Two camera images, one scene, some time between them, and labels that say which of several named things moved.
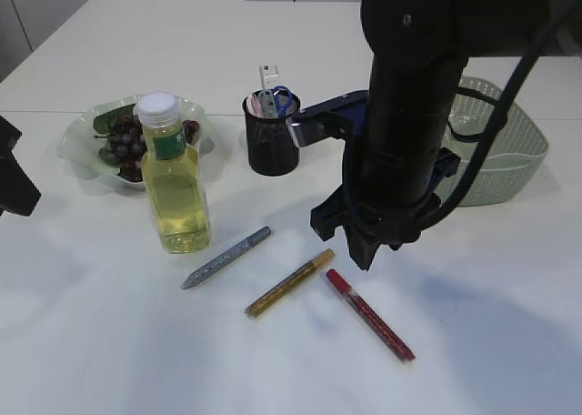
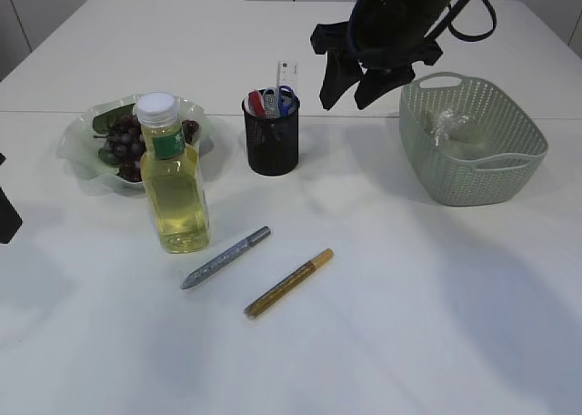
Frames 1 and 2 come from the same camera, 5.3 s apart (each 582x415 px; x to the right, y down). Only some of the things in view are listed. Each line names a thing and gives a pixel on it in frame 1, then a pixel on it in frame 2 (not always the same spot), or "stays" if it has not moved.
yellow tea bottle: x=175 y=174 stays
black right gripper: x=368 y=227 to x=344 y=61
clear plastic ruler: x=267 y=105 to x=287 y=73
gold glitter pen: x=281 y=288 stays
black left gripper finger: x=18 y=194 to x=10 y=220
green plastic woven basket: x=514 y=157 stays
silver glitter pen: x=226 y=256 stays
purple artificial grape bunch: x=121 y=130 stays
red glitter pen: x=368 y=314 to x=255 y=102
